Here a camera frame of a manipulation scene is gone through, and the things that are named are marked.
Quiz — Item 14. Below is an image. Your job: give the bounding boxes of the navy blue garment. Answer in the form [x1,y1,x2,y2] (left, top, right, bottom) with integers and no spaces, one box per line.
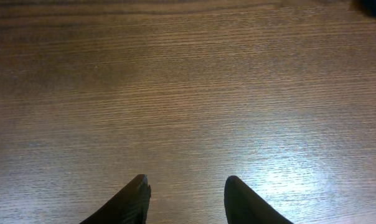
[351,0,376,19]

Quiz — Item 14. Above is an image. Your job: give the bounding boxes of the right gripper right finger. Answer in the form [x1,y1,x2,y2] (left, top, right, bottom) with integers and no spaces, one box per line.
[224,175,293,224]

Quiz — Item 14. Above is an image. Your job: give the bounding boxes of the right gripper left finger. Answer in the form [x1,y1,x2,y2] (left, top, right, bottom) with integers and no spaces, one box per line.
[80,174,151,224]

